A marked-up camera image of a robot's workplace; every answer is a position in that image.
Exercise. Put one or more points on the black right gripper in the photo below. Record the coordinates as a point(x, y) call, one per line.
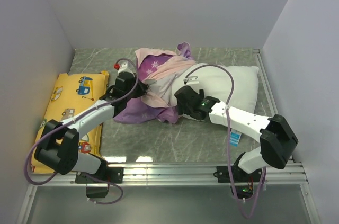
point(182, 109)

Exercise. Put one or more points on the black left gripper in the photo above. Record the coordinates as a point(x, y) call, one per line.
point(142, 89)

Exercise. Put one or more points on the pink pillowcase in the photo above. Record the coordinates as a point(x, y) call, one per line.
point(157, 69)

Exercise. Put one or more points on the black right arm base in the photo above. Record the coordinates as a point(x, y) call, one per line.
point(244, 182)

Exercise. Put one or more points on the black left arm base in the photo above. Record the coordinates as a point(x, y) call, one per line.
point(106, 179)

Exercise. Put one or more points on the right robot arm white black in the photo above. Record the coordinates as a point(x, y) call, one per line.
point(275, 136)

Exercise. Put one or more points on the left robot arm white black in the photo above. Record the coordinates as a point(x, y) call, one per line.
point(58, 147)

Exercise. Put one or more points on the blue white pillow tag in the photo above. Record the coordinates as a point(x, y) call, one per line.
point(235, 137)

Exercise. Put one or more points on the yellow cartoon car pillow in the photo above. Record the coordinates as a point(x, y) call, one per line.
point(71, 95)

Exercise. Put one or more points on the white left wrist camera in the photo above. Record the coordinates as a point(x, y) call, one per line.
point(124, 67)

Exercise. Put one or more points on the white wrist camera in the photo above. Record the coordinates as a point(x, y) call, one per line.
point(191, 80)
point(124, 67)

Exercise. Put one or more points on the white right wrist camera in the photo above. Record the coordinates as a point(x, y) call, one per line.
point(191, 80)

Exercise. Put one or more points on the aluminium front rail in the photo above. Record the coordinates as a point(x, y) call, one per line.
point(165, 193)

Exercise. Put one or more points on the aluminium rail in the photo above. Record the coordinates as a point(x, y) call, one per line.
point(270, 97)
point(165, 193)

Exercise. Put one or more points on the aluminium right side rail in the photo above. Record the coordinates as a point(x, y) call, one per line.
point(270, 97)

